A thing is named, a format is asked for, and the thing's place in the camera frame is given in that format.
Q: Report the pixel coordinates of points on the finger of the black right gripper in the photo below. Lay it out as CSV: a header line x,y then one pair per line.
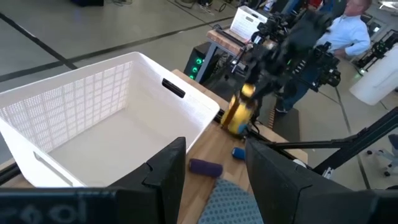
x,y
255,71
267,87

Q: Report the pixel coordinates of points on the black computer green lights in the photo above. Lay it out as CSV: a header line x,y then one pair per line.
x,y
196,62

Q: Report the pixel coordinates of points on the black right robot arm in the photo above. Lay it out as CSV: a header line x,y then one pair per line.
x,y
311,37

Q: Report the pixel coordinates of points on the wooden top workbench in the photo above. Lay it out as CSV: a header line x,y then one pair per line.
x,y
224,40

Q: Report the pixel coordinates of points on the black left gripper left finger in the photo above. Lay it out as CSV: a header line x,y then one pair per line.
x,y
164,174

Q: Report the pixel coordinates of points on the white basket with label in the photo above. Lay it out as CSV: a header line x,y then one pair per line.
x,y
248,23

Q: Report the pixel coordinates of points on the black floor mat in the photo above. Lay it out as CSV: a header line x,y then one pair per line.
x,y
287,124

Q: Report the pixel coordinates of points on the blue bandage roll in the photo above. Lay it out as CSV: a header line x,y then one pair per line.
x,y
238,153

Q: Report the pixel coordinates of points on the purple bandage roll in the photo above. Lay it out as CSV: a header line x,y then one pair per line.
x,y
205,168

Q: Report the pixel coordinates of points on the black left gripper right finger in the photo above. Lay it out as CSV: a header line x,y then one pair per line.
x,y
280,193

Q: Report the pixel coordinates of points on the office chair base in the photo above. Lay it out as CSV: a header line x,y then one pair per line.
x,y
388,155

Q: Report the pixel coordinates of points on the white plastic basket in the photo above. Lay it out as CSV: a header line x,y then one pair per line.
x,y
109,124

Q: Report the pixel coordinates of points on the blue patterned cloth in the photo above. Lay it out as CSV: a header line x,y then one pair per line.
x,y
230,205

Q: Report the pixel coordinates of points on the person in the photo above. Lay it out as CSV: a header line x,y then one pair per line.
x,y
348,34

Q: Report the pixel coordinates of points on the brown bottle yellow lid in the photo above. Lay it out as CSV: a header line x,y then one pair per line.
x,y
239,115

